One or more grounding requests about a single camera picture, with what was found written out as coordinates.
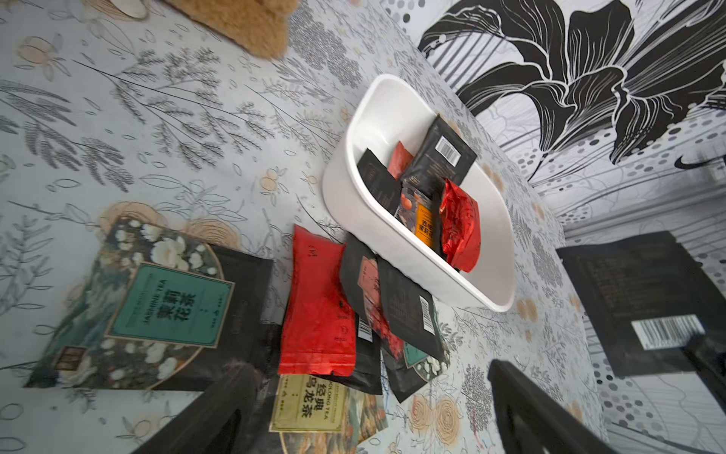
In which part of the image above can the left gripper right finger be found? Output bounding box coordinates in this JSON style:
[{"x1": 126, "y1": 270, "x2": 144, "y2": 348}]
[{"x1": 488, "y1": 359, "x2": 614, "y2": 454}]

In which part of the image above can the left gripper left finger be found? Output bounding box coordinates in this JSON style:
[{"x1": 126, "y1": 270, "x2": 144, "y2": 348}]
[{"x1": 135, "y1": 364, "x2": 261, "y2": 453}]

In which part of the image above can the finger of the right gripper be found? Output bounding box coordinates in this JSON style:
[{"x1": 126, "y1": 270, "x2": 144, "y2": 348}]
[{"x1": 684, "y1": 334, "x2": 726, "y2": 412}]

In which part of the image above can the shiny red foil tea bag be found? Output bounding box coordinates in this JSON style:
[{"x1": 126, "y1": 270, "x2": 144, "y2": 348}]
[{"x1": 439, "y1": 179, "x2": 481, "y2": 272}]

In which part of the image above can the orange label tea bag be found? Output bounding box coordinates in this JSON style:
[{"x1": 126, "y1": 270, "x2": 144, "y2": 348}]
[{"x1": 395, "y1": 183, "x2": 442, "y2": 255}]

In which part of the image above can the black barcode tea bag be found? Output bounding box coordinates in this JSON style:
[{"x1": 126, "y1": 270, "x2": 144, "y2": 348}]
[{"x1": 401, "y1": 115, "x2": 478, "y2": 197}]

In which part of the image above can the white storage box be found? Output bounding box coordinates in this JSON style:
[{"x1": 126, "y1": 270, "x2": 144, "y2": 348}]
[{"x1": 323, "y1": 74, "x2": 516, "y2": 312}]

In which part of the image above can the brown teddy bear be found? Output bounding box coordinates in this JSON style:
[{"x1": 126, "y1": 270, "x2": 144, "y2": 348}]
[{"x1": 168, "y1": 0, "x2": 299, "y2": 60}]

